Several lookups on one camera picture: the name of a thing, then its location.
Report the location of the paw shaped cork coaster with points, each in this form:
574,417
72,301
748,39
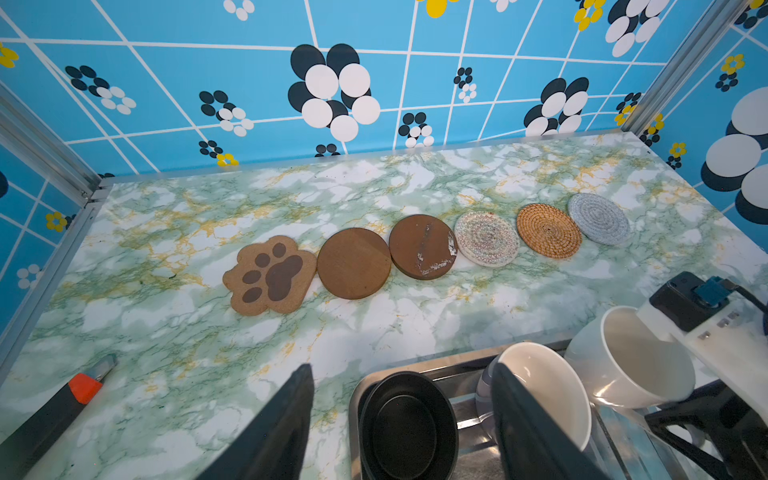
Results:
274,275

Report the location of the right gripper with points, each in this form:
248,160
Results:
737,432

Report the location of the white mug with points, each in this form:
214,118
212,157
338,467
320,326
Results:
622,364

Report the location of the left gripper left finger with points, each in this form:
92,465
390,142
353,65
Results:
273,445

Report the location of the dark brown round coaster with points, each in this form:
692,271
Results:
354,263

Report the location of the scratched brown round coaster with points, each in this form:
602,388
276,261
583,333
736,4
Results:
423,247

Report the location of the black mug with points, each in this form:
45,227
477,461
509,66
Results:
408,430

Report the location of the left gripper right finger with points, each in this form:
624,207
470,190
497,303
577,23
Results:
531,444

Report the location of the purple mug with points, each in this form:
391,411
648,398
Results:
550,379

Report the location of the grey blue knitted coaster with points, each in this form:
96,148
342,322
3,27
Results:
599,219

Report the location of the woven rattan coaster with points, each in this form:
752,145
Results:
548,231

